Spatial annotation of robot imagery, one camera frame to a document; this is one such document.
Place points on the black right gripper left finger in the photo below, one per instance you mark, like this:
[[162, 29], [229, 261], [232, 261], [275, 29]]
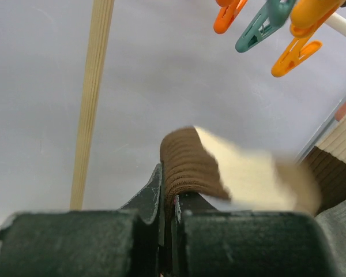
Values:
[[122, 242]]

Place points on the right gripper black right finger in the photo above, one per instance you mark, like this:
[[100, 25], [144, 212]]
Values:
[[208, 242]]

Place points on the white round sock hanger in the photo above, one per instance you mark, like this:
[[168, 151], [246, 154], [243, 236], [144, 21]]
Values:
[[338, 23]]

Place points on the wooden drying rack frame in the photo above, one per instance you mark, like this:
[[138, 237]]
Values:
[[95, 57]]

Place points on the brown cream striped sock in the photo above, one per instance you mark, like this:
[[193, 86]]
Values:
[[196, 160]]

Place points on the teal clothes peg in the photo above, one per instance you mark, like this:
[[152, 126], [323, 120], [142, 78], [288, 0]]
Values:
[[271, 17]]

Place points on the grey white striped sock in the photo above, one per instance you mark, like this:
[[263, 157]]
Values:
[[333, 223]]

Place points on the orange clothes peg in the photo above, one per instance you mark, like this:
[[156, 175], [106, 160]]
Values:
[[229, 9]]

